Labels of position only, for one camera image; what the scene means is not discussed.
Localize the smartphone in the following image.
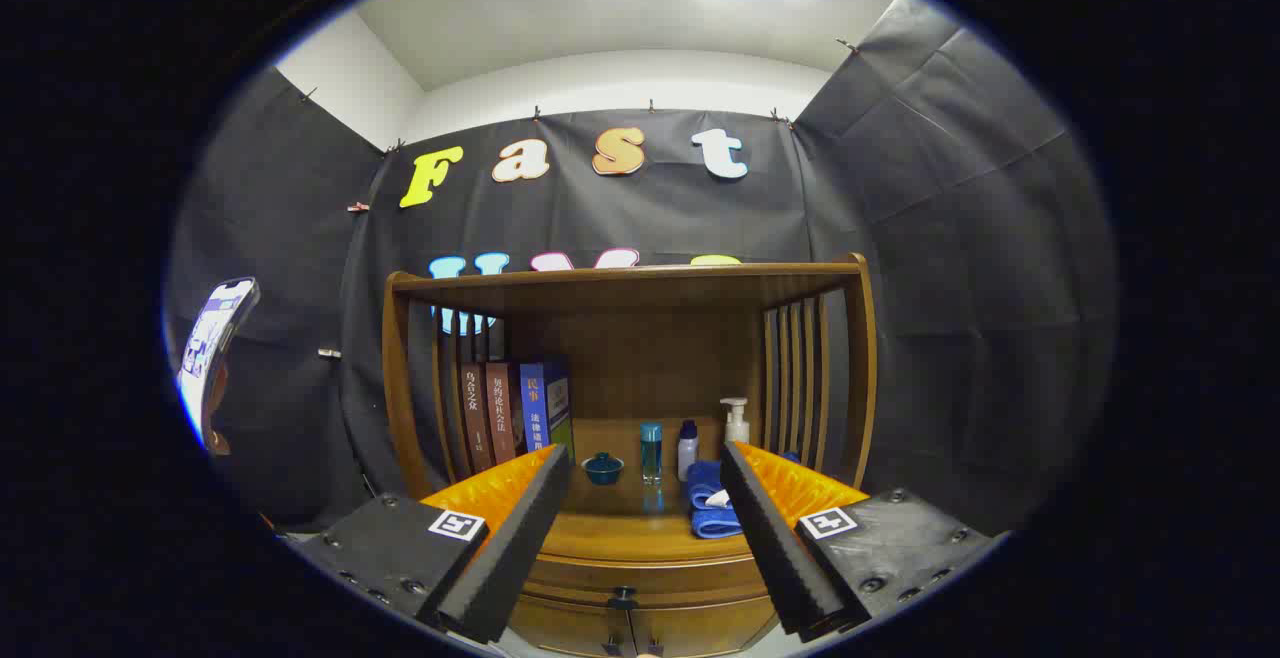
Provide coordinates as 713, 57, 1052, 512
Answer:
177, 277, 261, 449

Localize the blue book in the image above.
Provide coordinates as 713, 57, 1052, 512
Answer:
518, 356, 576, 459

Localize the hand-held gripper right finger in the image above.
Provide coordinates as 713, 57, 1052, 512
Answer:
719, 440, 1004, 639

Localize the wooden countertop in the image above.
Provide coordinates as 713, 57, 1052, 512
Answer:
540, 416, 771, 564

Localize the blue folded towel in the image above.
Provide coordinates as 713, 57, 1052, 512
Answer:
686, 452, 801, 540

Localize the dark brown book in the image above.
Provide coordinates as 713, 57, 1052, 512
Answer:
460, 363, 493, 474

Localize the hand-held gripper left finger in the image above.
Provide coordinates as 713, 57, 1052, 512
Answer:
298, 443, 573, 645

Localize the reddish brown book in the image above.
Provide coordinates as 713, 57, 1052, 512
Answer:
485, 361, 528, 464

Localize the wooden drawer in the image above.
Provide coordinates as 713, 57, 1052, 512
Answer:
522, 553, 779, 611

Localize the wooden cabinet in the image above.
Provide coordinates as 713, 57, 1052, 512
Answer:
381, 253, 879, 658

